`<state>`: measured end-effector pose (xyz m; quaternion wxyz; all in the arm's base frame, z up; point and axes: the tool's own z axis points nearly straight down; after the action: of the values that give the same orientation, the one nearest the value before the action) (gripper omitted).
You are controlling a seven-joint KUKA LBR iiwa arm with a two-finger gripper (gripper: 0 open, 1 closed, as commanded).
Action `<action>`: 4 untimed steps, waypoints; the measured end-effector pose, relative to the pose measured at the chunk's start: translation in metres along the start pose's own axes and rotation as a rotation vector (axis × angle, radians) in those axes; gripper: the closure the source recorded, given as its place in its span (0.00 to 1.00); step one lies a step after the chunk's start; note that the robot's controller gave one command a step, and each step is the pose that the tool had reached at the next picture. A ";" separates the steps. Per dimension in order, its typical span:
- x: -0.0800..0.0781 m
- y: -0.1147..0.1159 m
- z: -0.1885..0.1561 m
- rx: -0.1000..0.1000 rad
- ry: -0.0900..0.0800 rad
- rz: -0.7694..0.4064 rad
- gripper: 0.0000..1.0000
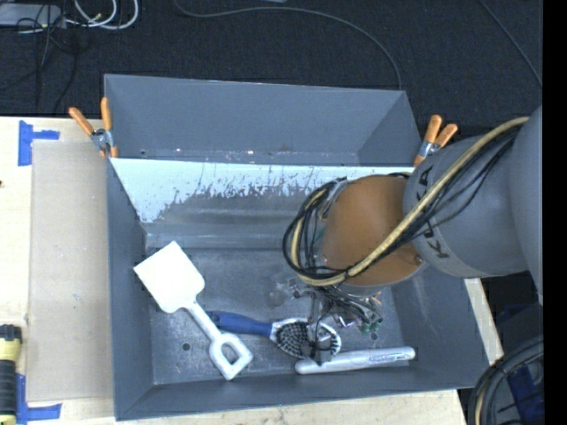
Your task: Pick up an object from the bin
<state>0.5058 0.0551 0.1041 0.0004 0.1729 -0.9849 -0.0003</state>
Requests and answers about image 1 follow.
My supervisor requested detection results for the blue-handled hairbrush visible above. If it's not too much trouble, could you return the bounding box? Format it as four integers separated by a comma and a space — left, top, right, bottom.
206, 310, 344, 363

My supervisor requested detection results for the white toy shovel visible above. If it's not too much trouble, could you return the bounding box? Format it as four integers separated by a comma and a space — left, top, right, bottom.
132, 240, 255, 382

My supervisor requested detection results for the white tube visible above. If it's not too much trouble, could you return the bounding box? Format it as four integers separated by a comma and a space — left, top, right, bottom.
293, 346, 417, 376

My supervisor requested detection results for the pale wood flat board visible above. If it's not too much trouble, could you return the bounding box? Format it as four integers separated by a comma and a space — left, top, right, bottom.
25, 139, 117, 404

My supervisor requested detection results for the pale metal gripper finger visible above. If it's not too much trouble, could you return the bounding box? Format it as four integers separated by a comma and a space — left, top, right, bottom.
308, 319, 322, 359
319, 328, 335, 366

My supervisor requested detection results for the grey metal bin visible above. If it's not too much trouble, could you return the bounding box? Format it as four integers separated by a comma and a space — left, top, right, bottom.
103, 73, 489, 421

